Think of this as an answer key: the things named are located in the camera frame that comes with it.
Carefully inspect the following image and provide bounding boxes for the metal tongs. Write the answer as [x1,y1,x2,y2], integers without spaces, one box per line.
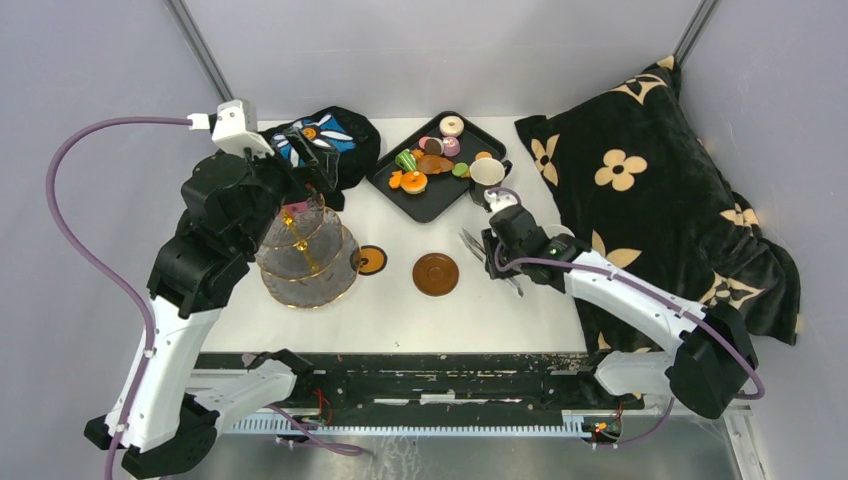
[460,229,524,298]

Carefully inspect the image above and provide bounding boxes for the green cake slice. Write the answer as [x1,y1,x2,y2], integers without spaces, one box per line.
[394,149,418,173]

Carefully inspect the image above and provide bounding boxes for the orange donut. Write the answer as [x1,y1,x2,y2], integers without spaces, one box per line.
[399,171,428,195]

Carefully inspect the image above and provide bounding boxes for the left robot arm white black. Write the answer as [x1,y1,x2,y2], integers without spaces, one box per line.
[84,127,339,479]

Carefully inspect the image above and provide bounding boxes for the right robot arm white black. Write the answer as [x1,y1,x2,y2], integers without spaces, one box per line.
[482,204,765,419]

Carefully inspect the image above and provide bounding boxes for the white mug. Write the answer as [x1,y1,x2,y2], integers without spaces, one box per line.
[542,224,575,242]

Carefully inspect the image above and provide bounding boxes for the black flower-print cloth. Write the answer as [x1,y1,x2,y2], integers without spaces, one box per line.
[259,106,381,211]

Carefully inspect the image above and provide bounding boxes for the brown round coaster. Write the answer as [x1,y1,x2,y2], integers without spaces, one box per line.
[412,253,460,297]

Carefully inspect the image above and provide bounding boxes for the black paper cup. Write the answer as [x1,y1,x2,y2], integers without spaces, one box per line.
[469,158,513,210]

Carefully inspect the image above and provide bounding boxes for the black serving tray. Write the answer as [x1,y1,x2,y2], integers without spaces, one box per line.
[366,111,507,223]

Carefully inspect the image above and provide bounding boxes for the orange flower cookie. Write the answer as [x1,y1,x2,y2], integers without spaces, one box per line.
[388,170,404,190]

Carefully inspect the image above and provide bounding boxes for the green macaron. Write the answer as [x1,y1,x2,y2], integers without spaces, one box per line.
[451,162,470,178]

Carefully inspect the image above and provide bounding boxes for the pink frosted cupcake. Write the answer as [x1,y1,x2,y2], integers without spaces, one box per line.
[442,136,461,157]

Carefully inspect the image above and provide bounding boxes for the orange black round coaster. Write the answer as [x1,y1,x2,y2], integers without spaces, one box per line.
[358,245,388,276]

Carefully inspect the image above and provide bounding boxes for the black floral blanket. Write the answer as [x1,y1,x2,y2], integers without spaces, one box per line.
[515,57,801,345]

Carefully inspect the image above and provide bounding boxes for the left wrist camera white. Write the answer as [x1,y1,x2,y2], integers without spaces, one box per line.
[186,99,274,157]

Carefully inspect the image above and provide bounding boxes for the white ring donut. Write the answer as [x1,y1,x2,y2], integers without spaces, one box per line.
[438,115,465,138]

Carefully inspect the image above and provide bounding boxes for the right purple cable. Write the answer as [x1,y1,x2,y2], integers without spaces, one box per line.
[486,187,766,448]

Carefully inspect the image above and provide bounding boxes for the purple cable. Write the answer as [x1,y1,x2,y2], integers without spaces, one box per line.
[44,116,366,480]
[486,187,766,448]

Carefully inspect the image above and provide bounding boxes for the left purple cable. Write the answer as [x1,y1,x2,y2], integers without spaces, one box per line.
[44,116,366,480]

